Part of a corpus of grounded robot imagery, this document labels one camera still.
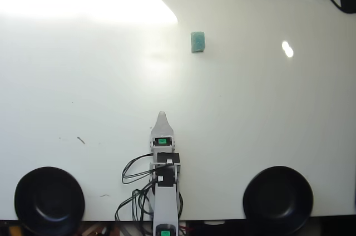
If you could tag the black round bowl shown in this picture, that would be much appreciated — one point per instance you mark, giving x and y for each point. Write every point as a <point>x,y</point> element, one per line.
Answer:
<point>48,199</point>
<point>278,199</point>

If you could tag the blue foam cube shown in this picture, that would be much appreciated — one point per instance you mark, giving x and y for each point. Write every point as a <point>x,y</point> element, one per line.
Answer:
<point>198,42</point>

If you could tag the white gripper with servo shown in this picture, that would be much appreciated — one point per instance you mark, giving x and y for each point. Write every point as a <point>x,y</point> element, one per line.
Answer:
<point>162,141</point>

